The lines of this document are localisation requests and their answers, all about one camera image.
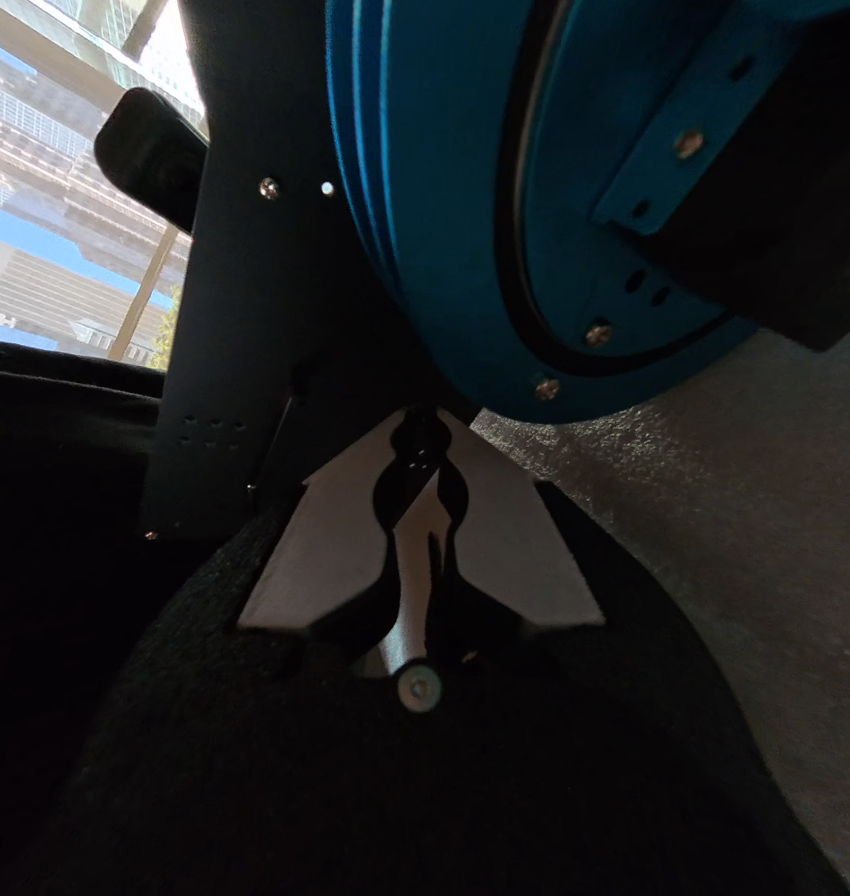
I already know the white foam sheet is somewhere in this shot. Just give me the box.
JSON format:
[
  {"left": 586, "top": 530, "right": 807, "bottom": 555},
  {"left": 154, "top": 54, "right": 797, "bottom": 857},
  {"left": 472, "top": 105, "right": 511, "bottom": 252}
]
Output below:
[{"left": 467, "top": 329, "right": 850, "bottom": 896}]

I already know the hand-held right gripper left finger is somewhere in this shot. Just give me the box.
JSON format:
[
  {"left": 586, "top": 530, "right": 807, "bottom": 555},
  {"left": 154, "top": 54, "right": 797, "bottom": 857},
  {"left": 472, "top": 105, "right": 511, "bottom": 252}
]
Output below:
[{"left": 236, "top": 409, "right": 415, "bottom": 634}]

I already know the large glass window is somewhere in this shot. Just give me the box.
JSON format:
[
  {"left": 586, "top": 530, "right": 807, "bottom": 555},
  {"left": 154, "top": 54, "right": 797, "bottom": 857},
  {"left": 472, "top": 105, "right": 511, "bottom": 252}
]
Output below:
[{"left": 0, "top": 0, "right": 209, "bottom": 372}]

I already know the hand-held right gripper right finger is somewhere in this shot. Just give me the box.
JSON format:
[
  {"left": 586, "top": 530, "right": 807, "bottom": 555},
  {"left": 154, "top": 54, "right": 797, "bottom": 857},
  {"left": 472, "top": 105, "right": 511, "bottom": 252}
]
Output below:
[{"left": 425, "top": 409, "right": 605, "bottom": 630}]

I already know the person's black clothing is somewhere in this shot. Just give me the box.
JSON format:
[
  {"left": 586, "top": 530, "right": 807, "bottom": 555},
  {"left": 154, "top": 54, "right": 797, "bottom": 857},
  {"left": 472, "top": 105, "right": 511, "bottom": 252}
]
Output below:
[{"left": 0, "top": 339, "right": 272, "bottom": 896}]

